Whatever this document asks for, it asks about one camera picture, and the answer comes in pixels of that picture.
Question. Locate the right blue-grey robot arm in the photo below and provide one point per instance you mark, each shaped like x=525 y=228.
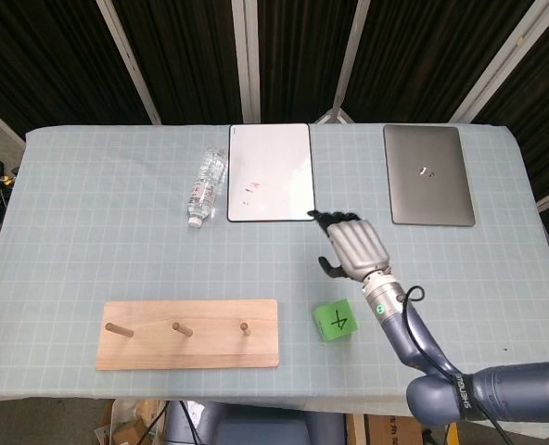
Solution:
x=511 y=389

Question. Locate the printed cardboard box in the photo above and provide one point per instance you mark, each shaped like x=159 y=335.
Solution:
x=392 y=431

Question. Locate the grey closed laptop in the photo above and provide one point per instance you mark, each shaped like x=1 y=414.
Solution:
x=423 y=194

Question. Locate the wooden peg board base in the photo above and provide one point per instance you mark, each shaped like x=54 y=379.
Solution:
x=186 y=352

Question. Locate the green numbered cube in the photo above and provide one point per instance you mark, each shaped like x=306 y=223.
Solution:
x=335 y=320

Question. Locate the open cardboard box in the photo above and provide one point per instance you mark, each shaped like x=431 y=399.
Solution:
x=131 y=426

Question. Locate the clear plastic water bottle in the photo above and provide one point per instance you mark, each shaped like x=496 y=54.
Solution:
x=205 y=185

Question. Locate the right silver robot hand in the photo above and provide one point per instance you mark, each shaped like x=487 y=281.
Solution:
x=358 y=245

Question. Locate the light blue grid tablecloth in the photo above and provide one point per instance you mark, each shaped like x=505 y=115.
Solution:
x=117 y=232

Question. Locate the small white whiteboard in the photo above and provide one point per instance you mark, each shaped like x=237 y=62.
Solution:
x=270 y=157

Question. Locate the brown wooden peg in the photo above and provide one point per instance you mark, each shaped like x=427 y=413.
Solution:
x=182 y=329
x=119 y=330
x=246 y=329

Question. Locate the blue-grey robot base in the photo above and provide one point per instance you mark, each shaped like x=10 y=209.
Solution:
x=256 y=426

